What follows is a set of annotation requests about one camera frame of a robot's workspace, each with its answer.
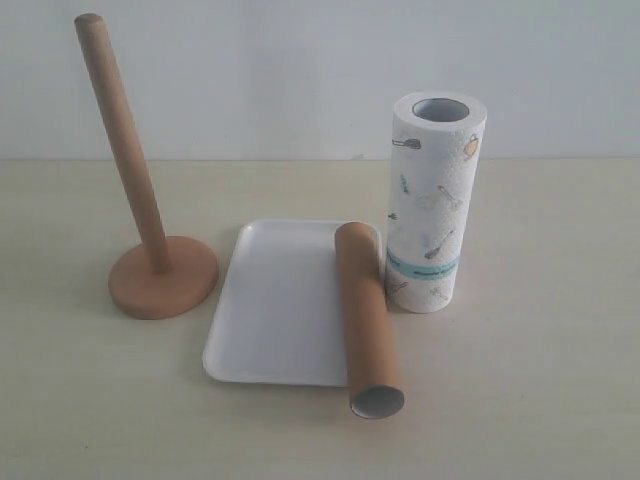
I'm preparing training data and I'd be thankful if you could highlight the brown cardboard tube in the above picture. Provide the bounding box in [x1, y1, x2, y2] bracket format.
[334, 222, 405, 420]

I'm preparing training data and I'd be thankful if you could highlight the printed white paper towel roll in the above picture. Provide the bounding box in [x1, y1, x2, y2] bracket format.
[386, 91, 487, 313]

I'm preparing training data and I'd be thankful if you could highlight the wooden paper towel holder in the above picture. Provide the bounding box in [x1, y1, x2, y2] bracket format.
[74, 13, 219, 320]

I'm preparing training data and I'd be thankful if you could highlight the white rectangular plastic tray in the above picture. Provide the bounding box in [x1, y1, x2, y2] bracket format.
[202, 219, 347, 387]

